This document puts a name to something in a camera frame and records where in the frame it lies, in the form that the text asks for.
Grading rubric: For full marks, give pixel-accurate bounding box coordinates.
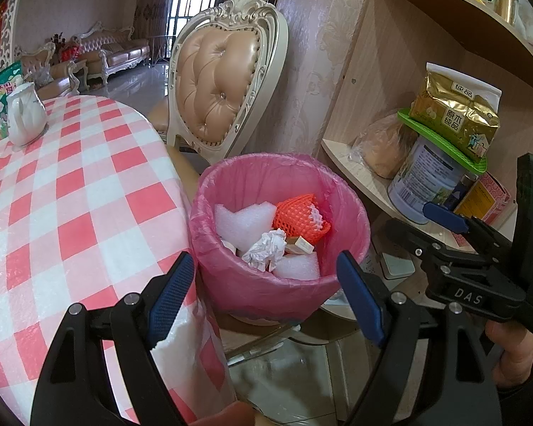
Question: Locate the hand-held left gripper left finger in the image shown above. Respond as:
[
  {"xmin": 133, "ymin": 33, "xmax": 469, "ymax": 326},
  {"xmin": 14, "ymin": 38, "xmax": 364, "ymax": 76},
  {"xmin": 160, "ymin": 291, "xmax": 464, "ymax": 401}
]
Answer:
[{"xmin": 30, "ymin": 251, "xmax": 196, "ymax": 426}]

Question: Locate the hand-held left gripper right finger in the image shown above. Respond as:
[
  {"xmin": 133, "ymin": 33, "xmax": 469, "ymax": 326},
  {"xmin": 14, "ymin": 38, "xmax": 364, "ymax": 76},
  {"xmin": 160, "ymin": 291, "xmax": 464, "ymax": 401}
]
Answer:
[{"xmin": 336, "ymin": 250, "xmax": 502, "ymax": 426}]

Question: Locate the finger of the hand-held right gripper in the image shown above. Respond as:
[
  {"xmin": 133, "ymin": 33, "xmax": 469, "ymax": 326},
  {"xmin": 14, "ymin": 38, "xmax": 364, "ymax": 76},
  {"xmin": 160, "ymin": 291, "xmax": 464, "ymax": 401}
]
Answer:
[
  {"xmin": 384, "ymin": 218, "xmax": 477, "ymax": 272},
  {"xmin": 422, "ymin": 202, "xmax": 514, "ymax": 255}
]

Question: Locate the white foam piece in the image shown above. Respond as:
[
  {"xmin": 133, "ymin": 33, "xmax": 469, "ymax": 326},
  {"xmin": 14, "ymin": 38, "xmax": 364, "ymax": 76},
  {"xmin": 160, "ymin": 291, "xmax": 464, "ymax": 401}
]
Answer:
[
  {"xmin": 214, "ymin": 202, "xmax": 278, "ymax": 251},
  {"xmin": 271, "ymin": 251, "xmax": 321, "ymax": 281}
]

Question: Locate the pink lined trash bin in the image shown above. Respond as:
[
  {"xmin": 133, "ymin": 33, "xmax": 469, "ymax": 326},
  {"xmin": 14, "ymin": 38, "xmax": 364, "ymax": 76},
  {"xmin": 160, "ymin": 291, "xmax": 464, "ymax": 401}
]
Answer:
[{"xmin": 189, "ymin": 153, "xmax": 373, "ymax": 320}]

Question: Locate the small brown cardboard box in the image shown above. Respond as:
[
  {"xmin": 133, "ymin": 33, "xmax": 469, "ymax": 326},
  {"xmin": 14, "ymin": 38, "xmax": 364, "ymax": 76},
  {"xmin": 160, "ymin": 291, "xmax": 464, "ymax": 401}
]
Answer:
[{"xmin": 284, "ymin": 236, "xmax": 316, "ymax": 256}]

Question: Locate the white tissue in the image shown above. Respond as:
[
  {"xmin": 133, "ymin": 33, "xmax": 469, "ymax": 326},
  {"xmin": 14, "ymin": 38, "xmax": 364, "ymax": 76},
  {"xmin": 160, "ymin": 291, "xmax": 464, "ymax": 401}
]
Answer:
[{"xmin": 241, "ymin": 228, "xmax": 288, "ymax": 272}]

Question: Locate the orange foam net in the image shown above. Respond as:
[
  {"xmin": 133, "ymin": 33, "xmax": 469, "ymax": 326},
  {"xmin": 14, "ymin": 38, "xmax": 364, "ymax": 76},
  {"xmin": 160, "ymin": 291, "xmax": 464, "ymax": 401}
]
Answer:
[{"xmin": 272, "ymin": 193, "xmax": 332, "ymax": 237}]

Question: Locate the person's right hand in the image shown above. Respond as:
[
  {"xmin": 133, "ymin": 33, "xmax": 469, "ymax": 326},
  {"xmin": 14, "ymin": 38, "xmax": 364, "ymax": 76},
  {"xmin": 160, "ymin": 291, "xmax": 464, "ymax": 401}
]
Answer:
[{"xmin": 484, "ymin": 319, "xmax": 533, "ymax": 388}]

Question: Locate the person's left hand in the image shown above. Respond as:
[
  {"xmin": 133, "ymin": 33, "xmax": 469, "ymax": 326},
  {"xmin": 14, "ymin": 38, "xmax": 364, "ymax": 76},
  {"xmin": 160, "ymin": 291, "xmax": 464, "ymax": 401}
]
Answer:
[{"xmin": 189, "ymin": 402, "xmax": 257, "ymax": 426}]

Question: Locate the white flat floor device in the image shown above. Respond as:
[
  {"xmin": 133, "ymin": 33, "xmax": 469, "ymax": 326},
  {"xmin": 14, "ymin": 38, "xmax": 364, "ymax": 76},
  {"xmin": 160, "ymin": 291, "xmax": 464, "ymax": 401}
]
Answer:
[{"xmin": 379, "ymin": 251, "xmax": 416, "ymax": 280}]

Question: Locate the white labelled tin can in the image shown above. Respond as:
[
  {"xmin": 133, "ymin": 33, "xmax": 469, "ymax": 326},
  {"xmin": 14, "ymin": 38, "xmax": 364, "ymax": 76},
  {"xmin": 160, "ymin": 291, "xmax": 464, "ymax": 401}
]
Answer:
[{"xmin": 387, "ymin": 135, "xmax": 469, "ymax": 225}]

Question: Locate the red patterned box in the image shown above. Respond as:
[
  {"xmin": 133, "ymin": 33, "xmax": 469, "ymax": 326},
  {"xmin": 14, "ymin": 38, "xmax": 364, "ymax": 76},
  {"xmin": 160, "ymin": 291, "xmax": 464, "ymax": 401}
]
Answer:
[{"xmin": 453, "ymin": 172, "xmax": 512, "ymax": 225}]

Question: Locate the bagged bread loaf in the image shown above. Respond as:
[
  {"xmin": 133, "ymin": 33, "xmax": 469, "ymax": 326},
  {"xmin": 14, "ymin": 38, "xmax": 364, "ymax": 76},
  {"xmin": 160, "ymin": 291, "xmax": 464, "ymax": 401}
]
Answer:
[{"xmin": 351, "ymin": 109, "xmax": 420, "ymax": 179}]

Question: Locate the gold foil bag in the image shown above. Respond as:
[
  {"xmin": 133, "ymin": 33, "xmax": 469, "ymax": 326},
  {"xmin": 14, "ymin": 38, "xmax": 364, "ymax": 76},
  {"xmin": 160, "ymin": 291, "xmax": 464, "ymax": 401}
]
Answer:
[{"xmin": 409, "ymin": 63, "xmax": 502, "ymax": 160}]

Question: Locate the red white checkered tablecloth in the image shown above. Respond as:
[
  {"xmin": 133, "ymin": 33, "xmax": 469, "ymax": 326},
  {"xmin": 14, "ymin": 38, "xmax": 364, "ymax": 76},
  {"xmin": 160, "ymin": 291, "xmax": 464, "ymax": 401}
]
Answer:
[{"xmin": 0, "ymin": 94, "xmax": 238, "ymax": 426}]

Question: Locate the wooden shelf unit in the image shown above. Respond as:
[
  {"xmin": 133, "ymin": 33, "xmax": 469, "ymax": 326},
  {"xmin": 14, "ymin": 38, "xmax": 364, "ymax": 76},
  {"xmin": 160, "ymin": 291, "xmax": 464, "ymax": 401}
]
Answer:
[{"xmin": 320, "ymin": 0, "xmax": 533, "ymax": 249}]

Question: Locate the cream carved padded chair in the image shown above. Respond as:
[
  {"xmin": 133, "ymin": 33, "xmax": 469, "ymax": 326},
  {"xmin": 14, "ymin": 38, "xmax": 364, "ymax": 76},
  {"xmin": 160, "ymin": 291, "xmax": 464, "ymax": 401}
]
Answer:
[{"xmin": 149, "ymin": 0, "xmax": 290, "ymax": 174}]

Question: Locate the gold metal tin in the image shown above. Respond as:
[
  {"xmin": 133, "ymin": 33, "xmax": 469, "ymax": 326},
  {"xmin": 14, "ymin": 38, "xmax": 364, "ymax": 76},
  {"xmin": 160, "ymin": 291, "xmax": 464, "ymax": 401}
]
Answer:
[{"xmin": 493, "ymin": 0, "xmax": 518, "ymax": 25}]

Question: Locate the white ceramic teapot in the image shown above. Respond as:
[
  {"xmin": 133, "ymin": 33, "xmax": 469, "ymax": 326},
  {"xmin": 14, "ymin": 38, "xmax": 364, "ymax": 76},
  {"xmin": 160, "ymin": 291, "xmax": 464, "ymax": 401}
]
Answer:
[{"xmin": 6, "ymin": 82, "xmax": 48, "ymax": 147}]

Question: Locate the glass side table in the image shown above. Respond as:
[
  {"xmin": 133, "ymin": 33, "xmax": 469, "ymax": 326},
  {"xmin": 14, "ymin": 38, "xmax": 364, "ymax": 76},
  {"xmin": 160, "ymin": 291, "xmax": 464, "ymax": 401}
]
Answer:
[{"xmin": 149, "ymin": 33, "xmax": 174, "ymax": 67}]

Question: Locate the long carved sofa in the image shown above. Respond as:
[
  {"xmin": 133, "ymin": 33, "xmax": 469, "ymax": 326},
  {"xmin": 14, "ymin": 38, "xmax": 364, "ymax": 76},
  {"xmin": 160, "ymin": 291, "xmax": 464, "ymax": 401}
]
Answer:
[{"xmin": 79, "ymin": 21, "xmax": 152, "ymax": 85}]

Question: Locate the carved armchair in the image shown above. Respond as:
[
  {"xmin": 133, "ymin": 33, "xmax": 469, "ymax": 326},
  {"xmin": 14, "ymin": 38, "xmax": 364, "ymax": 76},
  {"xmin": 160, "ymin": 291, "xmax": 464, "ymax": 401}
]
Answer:
[{"xmin": 20, "ymin": 42, "xmax": 90, "ymax": 98}]

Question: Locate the green snack bag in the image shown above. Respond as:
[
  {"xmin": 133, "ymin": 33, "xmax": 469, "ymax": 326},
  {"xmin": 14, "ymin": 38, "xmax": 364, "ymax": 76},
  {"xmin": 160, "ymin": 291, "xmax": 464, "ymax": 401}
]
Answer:
[{"xmin": 0, "ymin": 62, "xmax": 24, "ymax": 118}]

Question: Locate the balcony window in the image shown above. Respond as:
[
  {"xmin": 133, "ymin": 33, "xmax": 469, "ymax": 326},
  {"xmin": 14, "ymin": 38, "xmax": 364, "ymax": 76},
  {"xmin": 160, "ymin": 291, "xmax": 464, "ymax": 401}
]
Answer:
[{"xmin": 166, "ymin": 0, "xmax": 223, "ymax": 38}]

